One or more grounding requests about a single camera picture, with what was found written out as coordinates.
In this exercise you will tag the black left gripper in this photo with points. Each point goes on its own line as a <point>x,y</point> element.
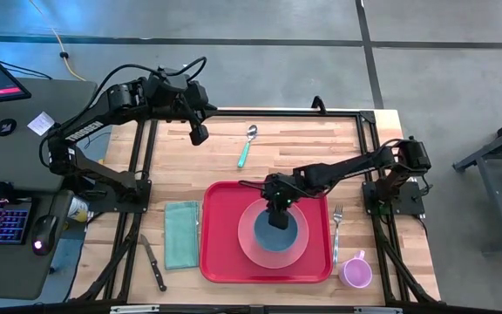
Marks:
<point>168,91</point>

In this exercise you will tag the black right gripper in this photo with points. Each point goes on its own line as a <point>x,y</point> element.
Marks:
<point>279,194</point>

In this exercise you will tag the blue plastic bowl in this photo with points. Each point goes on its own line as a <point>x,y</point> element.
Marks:
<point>277,240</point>

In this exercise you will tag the pink plastic plate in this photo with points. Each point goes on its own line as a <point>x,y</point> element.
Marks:
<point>251,244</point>

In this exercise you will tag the red plastic tray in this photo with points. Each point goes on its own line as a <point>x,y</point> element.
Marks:
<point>220,244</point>

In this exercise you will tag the green cloth napkin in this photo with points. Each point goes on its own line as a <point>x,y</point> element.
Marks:
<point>181,235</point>

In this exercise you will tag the pink plastic mug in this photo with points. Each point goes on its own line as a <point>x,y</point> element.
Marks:
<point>355,272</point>

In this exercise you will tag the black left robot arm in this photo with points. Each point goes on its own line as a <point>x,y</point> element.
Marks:
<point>85,128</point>

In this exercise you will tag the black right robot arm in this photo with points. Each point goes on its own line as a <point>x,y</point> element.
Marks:
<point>347,168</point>

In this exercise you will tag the black table clamp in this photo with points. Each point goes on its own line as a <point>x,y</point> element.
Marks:
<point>319,104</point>

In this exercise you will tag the white paper note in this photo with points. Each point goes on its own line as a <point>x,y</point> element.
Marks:
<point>41,123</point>

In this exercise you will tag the white yellow can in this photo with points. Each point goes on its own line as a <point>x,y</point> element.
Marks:
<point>78,209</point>

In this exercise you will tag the dark grey desk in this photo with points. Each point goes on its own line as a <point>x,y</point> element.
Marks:
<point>15,144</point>

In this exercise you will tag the black round puck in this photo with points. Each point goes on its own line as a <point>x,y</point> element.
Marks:
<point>5,127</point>

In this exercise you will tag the black computer mouse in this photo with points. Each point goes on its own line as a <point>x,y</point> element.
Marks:
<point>44,233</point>

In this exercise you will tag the grey metal stand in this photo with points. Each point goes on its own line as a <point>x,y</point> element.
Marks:
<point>495,174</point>

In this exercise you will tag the black aluminium table frame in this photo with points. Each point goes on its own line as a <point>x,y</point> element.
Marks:
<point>277,113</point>

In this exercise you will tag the silver metal bracket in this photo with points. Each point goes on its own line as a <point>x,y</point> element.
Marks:
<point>134,309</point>
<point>377,310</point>

